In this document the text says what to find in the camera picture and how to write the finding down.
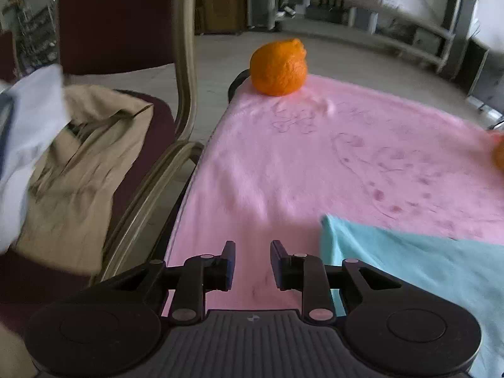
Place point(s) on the pink printed blanket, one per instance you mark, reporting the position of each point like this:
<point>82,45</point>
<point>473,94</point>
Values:
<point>295,165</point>

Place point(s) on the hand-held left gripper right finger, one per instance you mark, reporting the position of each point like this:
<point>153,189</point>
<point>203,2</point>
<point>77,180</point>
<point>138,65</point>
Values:
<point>276,264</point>

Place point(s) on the white garment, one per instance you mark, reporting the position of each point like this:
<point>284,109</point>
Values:
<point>27,134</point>

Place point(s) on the maroon chair with gold frame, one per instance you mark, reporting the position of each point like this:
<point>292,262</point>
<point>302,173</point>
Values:
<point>118,19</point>

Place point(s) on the orange juice bottle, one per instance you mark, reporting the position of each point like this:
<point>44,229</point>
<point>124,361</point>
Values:
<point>499,157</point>

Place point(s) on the grey curved shelf console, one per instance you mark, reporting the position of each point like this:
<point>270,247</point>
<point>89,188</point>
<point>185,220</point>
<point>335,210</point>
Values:
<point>374,4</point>

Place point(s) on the bumpy orange citrus fruit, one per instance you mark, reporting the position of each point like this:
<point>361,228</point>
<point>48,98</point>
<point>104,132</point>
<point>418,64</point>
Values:
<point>278,67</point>

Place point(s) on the beige garment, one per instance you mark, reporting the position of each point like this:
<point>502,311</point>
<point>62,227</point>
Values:
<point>78,173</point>

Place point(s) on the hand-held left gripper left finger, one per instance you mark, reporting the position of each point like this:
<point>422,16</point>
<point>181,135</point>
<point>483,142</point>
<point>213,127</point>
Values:
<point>229,264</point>

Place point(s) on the teal t-shirt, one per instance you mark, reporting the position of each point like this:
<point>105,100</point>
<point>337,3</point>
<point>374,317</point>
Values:
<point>425,267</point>

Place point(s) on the wooden cabinet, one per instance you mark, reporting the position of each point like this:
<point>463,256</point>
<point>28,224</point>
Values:
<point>220,4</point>

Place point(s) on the metal shelf rack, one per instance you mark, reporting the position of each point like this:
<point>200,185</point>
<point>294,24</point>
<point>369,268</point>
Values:
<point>33,35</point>

